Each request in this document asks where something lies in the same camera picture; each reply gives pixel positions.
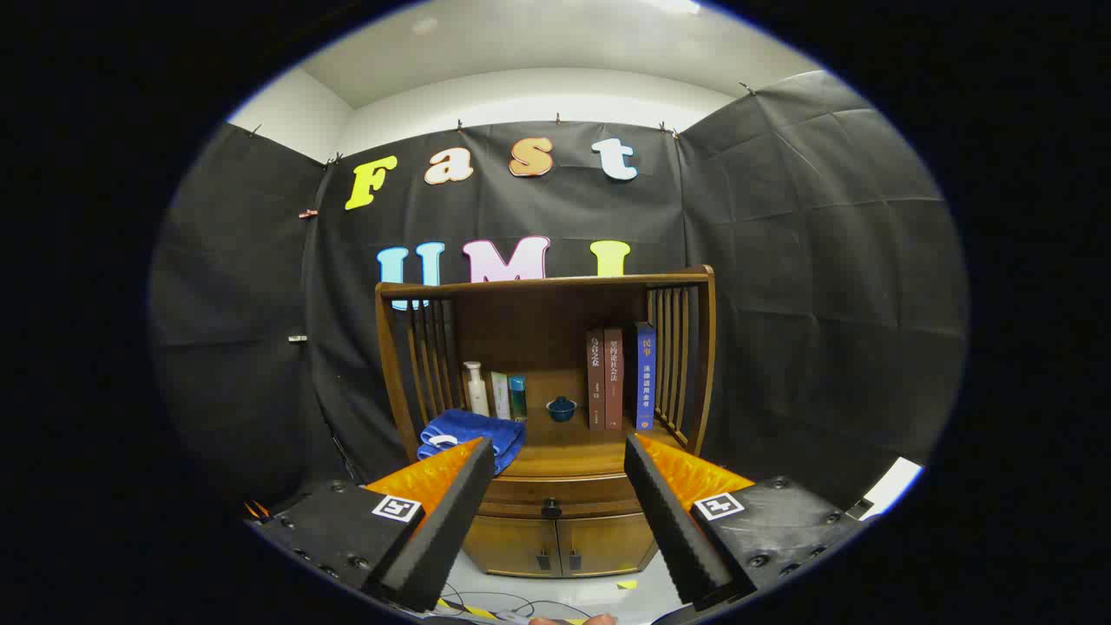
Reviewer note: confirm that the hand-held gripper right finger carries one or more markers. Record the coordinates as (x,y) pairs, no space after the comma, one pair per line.
(673,521)

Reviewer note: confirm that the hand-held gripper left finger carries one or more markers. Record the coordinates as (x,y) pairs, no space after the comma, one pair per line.
(451,521)

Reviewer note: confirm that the wooden cabinet door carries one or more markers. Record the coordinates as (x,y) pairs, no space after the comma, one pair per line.
(512,545)
(608,542)

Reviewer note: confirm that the wooden countertop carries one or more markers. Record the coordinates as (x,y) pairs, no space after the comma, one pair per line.
(564,450)

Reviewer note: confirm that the brown wooden cabinet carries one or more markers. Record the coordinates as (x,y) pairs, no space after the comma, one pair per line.
(521,330)

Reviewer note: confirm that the folded blue towel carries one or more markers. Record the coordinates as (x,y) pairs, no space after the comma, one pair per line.
(473,427)

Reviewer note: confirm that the white pump bottle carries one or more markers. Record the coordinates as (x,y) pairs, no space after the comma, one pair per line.
(477,395)

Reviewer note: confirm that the white and green tube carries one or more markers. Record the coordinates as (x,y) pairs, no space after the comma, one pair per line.
(501,398)

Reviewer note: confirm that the teal bottle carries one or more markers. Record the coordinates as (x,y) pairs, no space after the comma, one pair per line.
(518,401)

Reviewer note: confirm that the blue book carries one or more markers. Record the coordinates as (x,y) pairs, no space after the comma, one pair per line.
(646,382)

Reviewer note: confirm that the reddish brown book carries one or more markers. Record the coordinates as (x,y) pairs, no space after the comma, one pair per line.
(614,382)

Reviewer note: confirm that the blue lidded teacup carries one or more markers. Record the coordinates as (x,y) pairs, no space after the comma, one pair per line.
(562,411)

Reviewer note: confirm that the dark brown book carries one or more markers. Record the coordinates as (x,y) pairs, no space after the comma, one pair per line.
(595,382)

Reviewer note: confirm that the black backdrop cloth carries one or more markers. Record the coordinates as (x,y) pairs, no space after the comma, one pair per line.
(781,260)

